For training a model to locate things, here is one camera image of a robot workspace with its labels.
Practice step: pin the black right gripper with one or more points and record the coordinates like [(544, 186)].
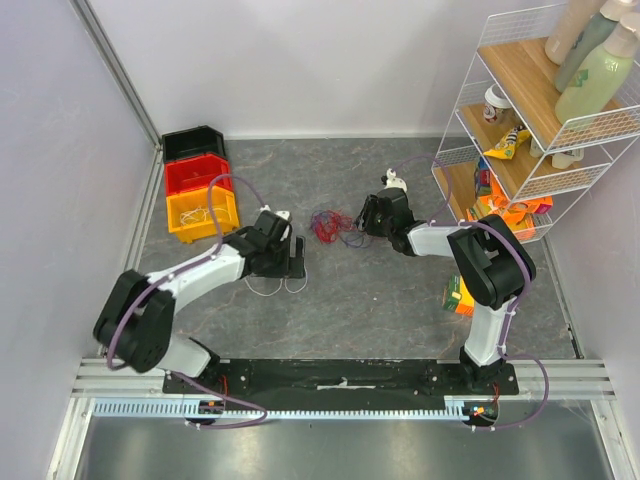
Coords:
[(373, 218)]

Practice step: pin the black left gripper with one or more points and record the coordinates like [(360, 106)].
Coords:
[(291, 266)]

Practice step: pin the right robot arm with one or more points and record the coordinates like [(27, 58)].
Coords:
[(493, 264)]

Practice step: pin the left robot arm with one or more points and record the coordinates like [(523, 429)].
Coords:
[(136, 323)]

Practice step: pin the yellow plastic bin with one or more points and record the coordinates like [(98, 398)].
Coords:
[(189, 218)]

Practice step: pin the colourful small carton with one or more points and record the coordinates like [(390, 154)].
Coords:
[(483, 178)]

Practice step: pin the green orange box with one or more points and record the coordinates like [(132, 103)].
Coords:
[(457, 298)]

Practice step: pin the red plastic bin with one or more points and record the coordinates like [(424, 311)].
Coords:
[(193, 173)]

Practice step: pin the orange snack boxes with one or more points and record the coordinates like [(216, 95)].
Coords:
[(525, 218)]

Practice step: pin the black plastic bin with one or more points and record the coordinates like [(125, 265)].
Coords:
[(192, 142)]

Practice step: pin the yellow snack bag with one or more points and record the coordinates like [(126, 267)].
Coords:
[(507, 146)]

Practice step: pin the paper coffee cup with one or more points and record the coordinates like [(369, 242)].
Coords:
[(496, 105)]

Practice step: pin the small white bottle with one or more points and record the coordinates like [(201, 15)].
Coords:
[(561, 160)]

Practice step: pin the green lotion bottle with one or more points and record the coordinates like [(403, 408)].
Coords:
[(600, 75)]

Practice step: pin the beige bottle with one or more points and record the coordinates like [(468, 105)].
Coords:
[(571, 23)]

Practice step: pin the grey green bottle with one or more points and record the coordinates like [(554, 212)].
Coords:
[(595, 32)]

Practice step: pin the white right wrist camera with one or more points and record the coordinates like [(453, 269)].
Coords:
[(391, 180)]

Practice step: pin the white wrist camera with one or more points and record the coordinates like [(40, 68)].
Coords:
[(391, 180), (274, 224)]

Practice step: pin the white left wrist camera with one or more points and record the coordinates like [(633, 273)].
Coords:
[(274, 224)]

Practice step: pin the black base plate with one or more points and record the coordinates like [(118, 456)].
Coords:
[(349, 384)]

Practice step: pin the white wire shelf rack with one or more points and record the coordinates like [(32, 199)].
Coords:
[(511, 53)]

